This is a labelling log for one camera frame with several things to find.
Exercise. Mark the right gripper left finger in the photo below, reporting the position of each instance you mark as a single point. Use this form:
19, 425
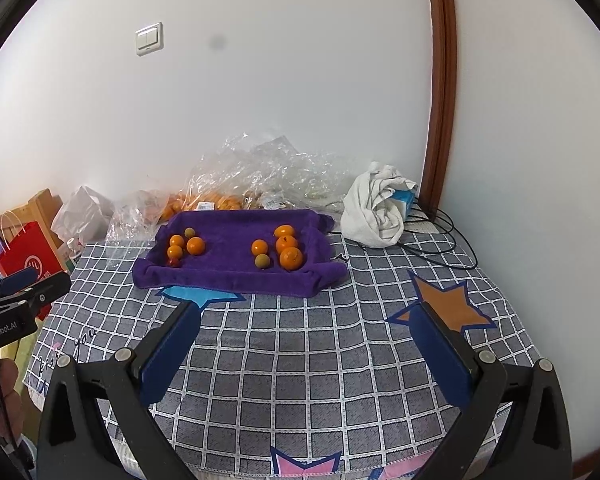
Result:
73, 442

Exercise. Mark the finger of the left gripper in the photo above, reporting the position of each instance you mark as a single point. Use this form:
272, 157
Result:
17, 281
40, 293

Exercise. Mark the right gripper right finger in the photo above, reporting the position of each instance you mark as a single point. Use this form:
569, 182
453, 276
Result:
535, 442

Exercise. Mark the small orange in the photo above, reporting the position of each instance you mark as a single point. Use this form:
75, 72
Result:
259, 247
177, 240
195, 246

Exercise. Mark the greenish yellow small fruit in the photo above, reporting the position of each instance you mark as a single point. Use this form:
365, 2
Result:
190, 232

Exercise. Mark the orange with dark spot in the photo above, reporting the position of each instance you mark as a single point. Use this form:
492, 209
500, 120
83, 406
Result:
284, 242

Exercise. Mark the yellow oval kumquat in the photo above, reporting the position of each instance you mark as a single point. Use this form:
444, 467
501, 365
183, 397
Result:
284, 230

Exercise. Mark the large back orange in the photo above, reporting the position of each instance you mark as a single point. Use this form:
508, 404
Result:
291, 258

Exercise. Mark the person left hand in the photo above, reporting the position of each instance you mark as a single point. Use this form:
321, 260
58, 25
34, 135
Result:
11, 410

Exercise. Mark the red paper bag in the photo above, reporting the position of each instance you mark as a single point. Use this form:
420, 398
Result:
30, 249

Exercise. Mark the white plastic bag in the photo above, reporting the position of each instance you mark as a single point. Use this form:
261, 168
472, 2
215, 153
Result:
84, 217

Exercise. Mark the small clear plastic bag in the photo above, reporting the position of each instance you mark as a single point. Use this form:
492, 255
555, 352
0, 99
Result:
135, 217

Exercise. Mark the grey checked tablecloth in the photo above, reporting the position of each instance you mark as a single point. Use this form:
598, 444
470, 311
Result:
329, 386

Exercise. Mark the large clear plastic bag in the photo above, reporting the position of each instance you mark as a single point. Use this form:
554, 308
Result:
251, 172

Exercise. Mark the purple towel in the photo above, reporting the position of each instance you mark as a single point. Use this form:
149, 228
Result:
227, 262

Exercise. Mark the white crumpled cloth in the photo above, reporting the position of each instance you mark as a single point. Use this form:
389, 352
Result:
375, 207

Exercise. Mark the white wall switch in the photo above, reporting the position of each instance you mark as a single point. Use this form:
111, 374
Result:
149, 39

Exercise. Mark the brown wooden door frame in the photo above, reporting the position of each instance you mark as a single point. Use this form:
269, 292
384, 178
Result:
444, 60

